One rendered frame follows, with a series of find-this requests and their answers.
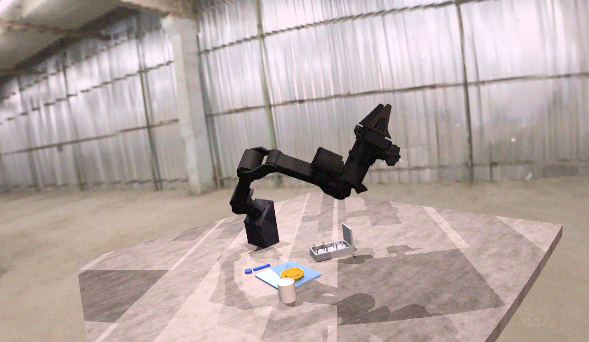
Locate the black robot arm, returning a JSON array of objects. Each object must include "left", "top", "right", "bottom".
[{"left": 229, "top": 144, "right": 401, "bottom": 222}]

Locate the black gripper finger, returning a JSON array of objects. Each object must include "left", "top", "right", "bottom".
[
  {"left": 359, "top": 104, "right": 384, "bottom": 127},
  {"left": 366, "top": 104, "right": 392, "bottom": 139}
]

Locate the grey dish rack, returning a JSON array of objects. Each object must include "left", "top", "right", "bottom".
[{"left": 309, "top": 223, "right": 354, "bottom": 262}]

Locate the yellow plate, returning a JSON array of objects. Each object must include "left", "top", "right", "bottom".
[{"left": 280, "top": 268, "right": 304, "bottom": 281}]

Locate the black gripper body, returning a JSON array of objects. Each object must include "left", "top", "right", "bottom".
[{"left": 348, "top": 125, "right": 392, "bottom": 168}]

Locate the light blue flat square mat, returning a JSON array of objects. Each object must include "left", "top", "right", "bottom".
[{"left": 255, "top": 260, "right": 321, "bottom": 289}]

